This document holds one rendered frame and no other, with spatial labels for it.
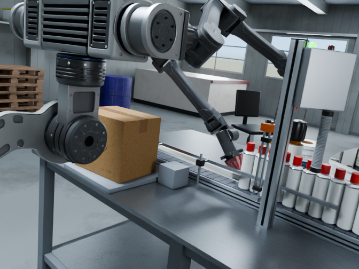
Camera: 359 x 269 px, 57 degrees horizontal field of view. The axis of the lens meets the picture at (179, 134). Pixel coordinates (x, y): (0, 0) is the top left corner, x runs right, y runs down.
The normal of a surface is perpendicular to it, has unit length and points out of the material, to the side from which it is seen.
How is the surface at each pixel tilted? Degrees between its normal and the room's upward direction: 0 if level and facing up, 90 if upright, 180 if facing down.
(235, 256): 0
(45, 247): 90
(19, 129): 90
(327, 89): 90
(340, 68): 90
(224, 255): 0
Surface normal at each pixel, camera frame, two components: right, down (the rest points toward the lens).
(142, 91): -0.59, 0.11
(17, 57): 0.80, 0.23
